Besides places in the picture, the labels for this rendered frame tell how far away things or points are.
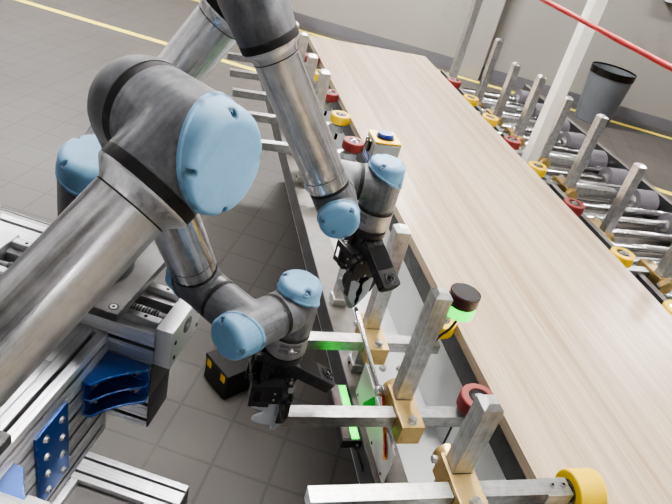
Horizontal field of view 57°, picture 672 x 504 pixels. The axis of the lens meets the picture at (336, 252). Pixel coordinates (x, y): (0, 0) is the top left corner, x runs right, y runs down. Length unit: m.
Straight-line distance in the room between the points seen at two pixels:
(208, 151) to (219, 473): 1.68
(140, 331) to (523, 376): 0.83
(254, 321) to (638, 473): 0.83
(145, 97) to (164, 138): 0.06
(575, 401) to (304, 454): 1.11
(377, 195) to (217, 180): 0.62
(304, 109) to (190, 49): 0.23
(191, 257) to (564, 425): 0.85
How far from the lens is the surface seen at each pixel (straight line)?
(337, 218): 1.07
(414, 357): 1.23
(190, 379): 2.45
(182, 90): 0.66
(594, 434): 1.43
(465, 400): 1.32
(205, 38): 1.11
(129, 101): 0.68
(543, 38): 7.56
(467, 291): 1.18
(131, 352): 1.22
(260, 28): 0.96
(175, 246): 0.92
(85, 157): 1.10
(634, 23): 7.67
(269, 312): 0.97
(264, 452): 2.26
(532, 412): 1.39
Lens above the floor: 1.77
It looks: 32 degrees down
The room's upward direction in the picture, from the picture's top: 15 degrees clockwise
